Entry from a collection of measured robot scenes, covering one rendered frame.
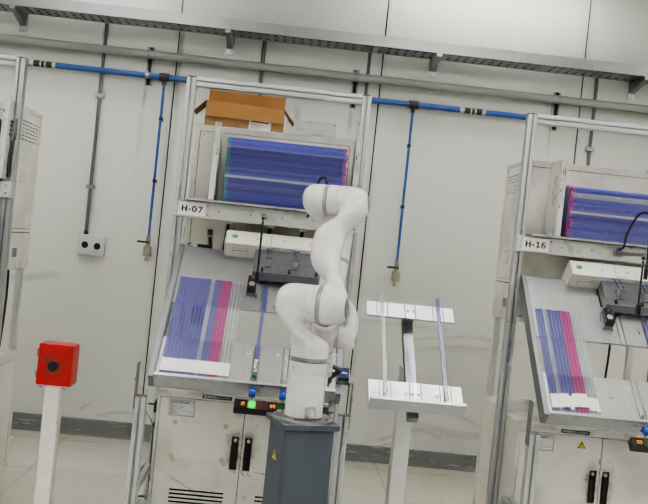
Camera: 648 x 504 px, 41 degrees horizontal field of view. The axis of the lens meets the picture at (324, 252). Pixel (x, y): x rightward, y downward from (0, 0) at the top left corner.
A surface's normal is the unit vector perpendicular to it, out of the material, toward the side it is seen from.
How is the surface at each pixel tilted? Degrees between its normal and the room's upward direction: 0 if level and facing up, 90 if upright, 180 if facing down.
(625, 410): 44
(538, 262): 90
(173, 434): 90
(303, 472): 90
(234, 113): 80
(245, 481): 90
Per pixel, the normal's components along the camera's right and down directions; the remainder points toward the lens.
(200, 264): 0.10, -0.73
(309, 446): 0.36, 0.04
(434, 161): 0.04, 0.01
